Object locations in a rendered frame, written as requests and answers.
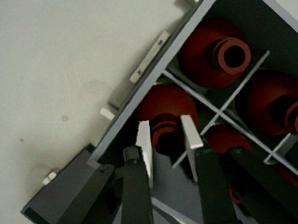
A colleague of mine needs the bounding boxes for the dark red bottle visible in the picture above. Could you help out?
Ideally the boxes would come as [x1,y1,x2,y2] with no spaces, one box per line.
[132,77,198,156]
[266,156,298,188]
[173,18,251,89]
[203,115,253,203]

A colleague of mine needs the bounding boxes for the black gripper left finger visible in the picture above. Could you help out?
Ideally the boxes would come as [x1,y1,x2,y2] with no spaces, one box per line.
[56,121,154,224]

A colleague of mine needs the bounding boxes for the dark brown bottle with cream label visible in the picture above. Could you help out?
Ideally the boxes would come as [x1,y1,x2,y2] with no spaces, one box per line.
[227,67,298,136]

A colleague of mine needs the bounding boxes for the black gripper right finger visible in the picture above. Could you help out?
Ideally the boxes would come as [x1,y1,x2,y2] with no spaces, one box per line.
[181,115,298,224]

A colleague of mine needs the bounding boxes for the grey square tray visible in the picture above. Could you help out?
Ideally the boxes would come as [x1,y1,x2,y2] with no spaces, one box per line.
[20,143,181,224]

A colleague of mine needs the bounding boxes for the dark grey crate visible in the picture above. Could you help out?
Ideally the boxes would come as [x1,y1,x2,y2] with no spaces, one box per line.
[87,0,298,224]

